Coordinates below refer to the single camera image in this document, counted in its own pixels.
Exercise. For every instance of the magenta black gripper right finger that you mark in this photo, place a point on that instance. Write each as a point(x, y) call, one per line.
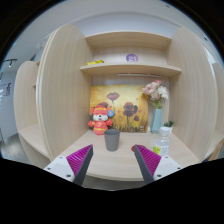
point(148, 162)

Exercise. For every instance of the teal ceramic vase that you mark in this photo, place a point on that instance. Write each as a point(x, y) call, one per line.
point(157, 121)

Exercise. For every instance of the clear plastic water bottle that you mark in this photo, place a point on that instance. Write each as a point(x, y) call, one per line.
point(162, 142)

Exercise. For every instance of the yellow object on shelf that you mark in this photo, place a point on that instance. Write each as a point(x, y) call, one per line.
point(94, 62)

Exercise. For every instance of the pink white flower bouquet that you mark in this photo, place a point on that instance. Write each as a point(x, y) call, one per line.
point(156, 93)

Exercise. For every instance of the yellow flower painting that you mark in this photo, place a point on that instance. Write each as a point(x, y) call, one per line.
point(129, 104)

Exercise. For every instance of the grey plastic cup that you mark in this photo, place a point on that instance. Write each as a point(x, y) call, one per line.
point(112, 138)

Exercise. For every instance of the purple round sticker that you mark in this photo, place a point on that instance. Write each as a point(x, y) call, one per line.
point(131, 58)

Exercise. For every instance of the red round coaster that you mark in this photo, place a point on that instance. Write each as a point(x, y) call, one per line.
point(138, 146)

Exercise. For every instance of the wooden shelf unit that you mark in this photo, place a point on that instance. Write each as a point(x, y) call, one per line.
point(52, 97)

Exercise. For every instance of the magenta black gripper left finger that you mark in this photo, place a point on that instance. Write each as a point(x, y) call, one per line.
point(79, 162)

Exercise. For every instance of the small potted green plant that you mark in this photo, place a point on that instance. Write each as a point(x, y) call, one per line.
point(169, 125)

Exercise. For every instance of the red plush toy figure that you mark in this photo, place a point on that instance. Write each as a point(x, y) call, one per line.
point(101, 120)

